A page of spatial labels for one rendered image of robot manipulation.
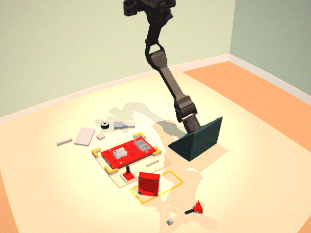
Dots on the pale pink flat rectangular slab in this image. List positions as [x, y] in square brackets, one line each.
[84, 136]

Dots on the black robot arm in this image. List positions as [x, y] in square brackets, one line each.
[183, 104]

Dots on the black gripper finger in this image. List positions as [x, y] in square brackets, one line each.
[140, 6]
[150, 4]

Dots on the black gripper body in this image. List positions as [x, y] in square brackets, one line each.
[130, 7]

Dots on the small pale pink block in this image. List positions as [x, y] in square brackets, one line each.
[101, 136]

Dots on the small black tyre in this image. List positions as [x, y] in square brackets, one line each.
[104, 124]

